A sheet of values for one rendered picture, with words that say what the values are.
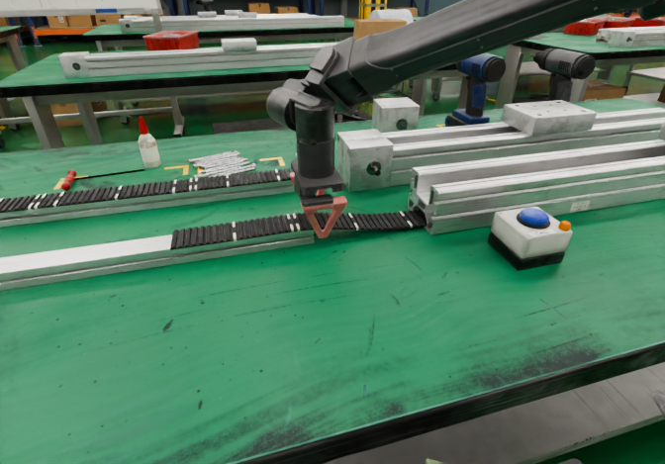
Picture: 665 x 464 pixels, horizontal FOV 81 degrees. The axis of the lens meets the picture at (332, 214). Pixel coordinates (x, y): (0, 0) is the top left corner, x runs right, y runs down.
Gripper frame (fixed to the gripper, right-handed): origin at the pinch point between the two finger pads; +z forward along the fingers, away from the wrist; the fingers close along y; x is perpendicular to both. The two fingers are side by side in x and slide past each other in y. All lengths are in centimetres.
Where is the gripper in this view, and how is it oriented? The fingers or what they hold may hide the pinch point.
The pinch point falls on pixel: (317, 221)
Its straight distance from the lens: 65.1
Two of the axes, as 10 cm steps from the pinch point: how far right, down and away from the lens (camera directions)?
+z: 0.0, 8.6, 5.2
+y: -2.5, -5.0, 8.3
